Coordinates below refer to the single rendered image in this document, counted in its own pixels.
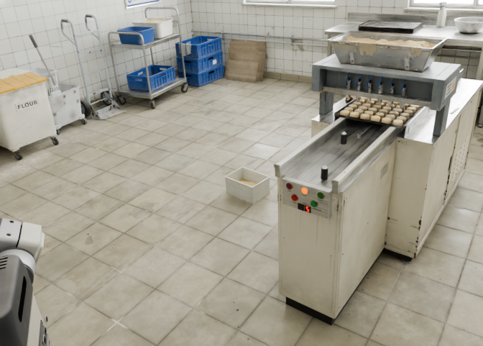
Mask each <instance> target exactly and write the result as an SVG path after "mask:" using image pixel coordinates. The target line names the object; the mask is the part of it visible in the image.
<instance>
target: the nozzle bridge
mask: <svg viewBox="0 0 483 346"><path fill-rule="evenodd" d="M460 68H461V65H458V64H450V63H437V62H433V63H432V65H431V66H430V67H429V68H427V69H426V70H425V71H423V72H422V73H420V72H413V71H407V70H395V69H388V68H376V67H369V66H363V65H350V64H343V63H340V62H339V60H338V58H337V57H336V54H333V55H331V56H329V57H327V58H325V59H323V60H320V61H318V62H317V63H314V64H313V68H312V91H316V92H320V102H319V114H321V115H326V114H327V113H329V112H330V111H332V110H333V109H334V93H338V94H347V95H352V96H360V97H366V98H371V99H379V100H385V101H394V102H398V103H404V104H412V105H417V106H426V107H430V110H435V111H436V117H435V122H434V126H433V136H437V137H440V136H441V135H442V134H443V132H444V131H445V130H446V124H447V119H448V115H449V107H450V103H451V98H452V97H453V95H454V94H455V93H456V89H457V84H458V80H459V73H460ZM348 73H350V74H349V76H348V77H351V79H350V80H351V88H350V89H347V88H346V87H347V85H346V77H347V75H348ZM359 74H361V75H360V76H359ZM358 76H359V78H360V79H361V82H362V84H361V90H360V91H358V90H357V85H356V83H357V78H358ZM370 76H371V78H370V80H372V91H371V92H368V91H367V90H368V88H367V81H368V79H369V77H370ZM381 77H382V80H381V81H383V83H382V84H383V90H382V94H379V89H378V84H379V82H380V79H381ZM393 78H394V80H393V83H394V87H395V90H394V95H393V96H391V95H390V84H391V81H392V79H393ZM405 80H406V82H405V84H406V93H405V97H402V96H401V95H402V94H401V93H402V92H401V88H402V85H403V82H404V81H405Z"/></svg>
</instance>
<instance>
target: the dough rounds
mask: <svg viewBox="0 0 483 346"><path fill-rule="evenodd" d="M364 102H366V103H364ZM387 102H388V101H385V100H382V103H381V105H380V106H379V105H378V104H377V99H371V102H370V104H368V103H367V98H366V97H361V99H360V101H359V102H357V101H355V102H353V103H352V104H350V105H349V107H346V108H345V109H344V110H342V111H340V115H345V116H348V115H349V113H350V117H356V118H357V117H359V115H361V116H360V118H361V119H369V117H371V120H372V121H376V122H378V121H380V119H382V122H384V123H388V124H390V123H391V121H392V120H394V119H395V117H397V119H396V120H394V121H393V124H395V125H400V126H402V125H403V122H406V119H409V117H410V116H412V115H413V113H415V111H416V110H418V109H419V107H421V106H417V105H412V104H411V105H410V104H405V106H404V108H403V109H401V108H400V105H399V106H398V104H399V103H398V102H393V105H392V107H389V105H388V103H387ZM375 103H376V105H374V104H375ZM361 104H362V106H361ZM384 105H386V106H384ZM408 105H410V107H408ZM370 106H372V108H370ZM395 106H396V109H395ZM357 107H358V109H357ZM381 108H382V109H381ZM405 108H407V110H405ZM367 109H368V111H367ZM391 109H393V110H392V111H391ZM353 110H354V112H353ZM363 111H364V114H363ZM377 111H379V112H377ZM402 111H404V113H402ZM388 112H389V113H390V114H387V113H388ZM375 113H376V114H375ZM373 114H375V116H373ZM398 114H400V116H398ZM384 115H386V116H385V118H384Z"/></svg>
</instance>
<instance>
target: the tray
mask: <svg viewBox="0 0 483 346"><path fill-rule="evenodd" d="M346 107H349V105H348V106H346ZM346 107H345V108H346ZM345 108H344V109H345ZM423 108H424V106H421V107H419V109H418V110H416V111H415V113H413V115H412V116H410V117H409V119H406V122H403V124H402V126H400V125H395V124H393V121H394V120H396V119H397V117H395V119H394V120H392V121H391V123H390V124H388V123H384V122H382V119H380V121H378V122H376V121H372V120H371V117H369V119H361V118H360V116H361V115H359V117H357V118H356V117H350V113H349V115H348V116H345V115H340V111H339V112H338V113H337V114H334V116H335V117H343V118H347V119H354V120H358V121H362V122H369V123H373V124H381V125H384V126H389V127H397V128H400V129H404V128H405V126H406V125H407V124H408V123H409V122H410V121H411V120H412V119H413V118H414V117H415V116H416V115H417V114H418V113H419V112H420V111H421V110H422V109H423ZM344 109H342V110H344ZM342 110H341V111H342Z"/></svg>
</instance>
